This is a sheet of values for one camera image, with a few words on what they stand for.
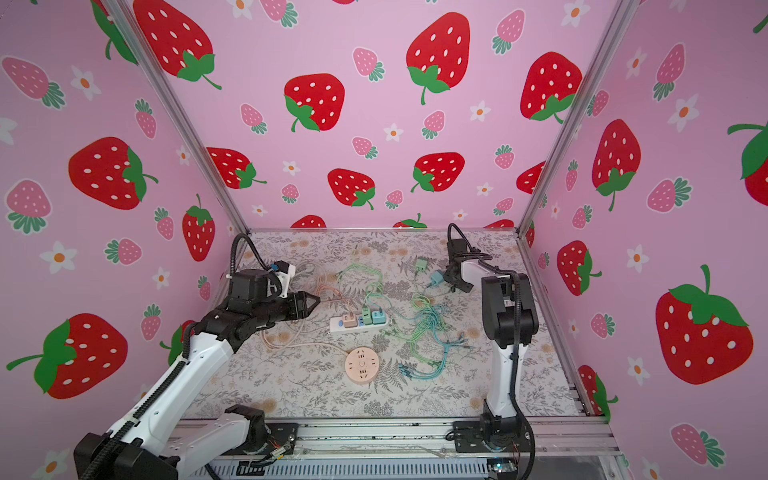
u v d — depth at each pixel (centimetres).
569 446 73
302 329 93
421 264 110
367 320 90
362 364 84
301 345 91
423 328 93
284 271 71
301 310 69
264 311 64
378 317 88
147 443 39
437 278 104
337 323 93
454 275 80
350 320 88
